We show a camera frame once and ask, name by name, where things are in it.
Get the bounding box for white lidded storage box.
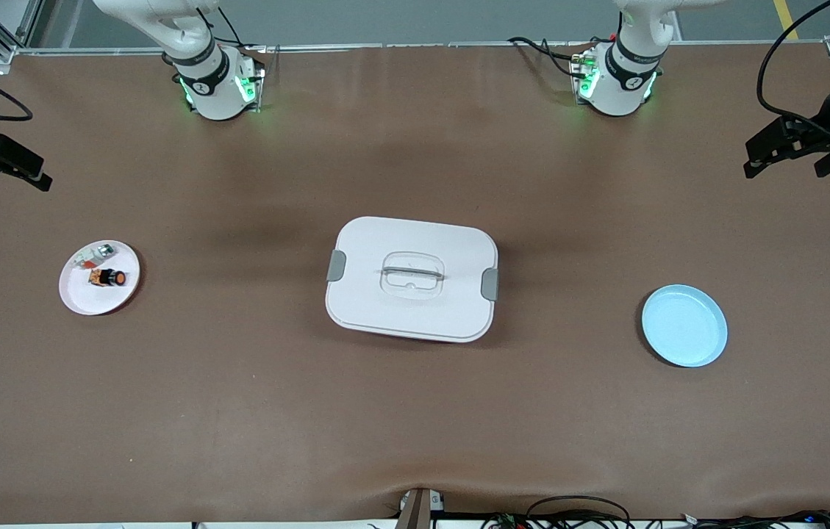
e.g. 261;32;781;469
325;216;499;344

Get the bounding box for pink round plate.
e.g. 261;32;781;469
60;240;141;317

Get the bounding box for light blue round plate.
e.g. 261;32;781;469
641;284;729;368

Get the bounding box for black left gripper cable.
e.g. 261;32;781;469
756;0;830;140

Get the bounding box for white green switch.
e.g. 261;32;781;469
73;246;118;270

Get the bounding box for black right arm base cable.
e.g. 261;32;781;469
196;7;268;54

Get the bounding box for black left arm base cables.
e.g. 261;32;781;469
508;35;592;79

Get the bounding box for black cable bundle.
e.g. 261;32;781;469
484;496;830;529

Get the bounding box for brown camera mount bracket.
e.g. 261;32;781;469
396;487;446;529

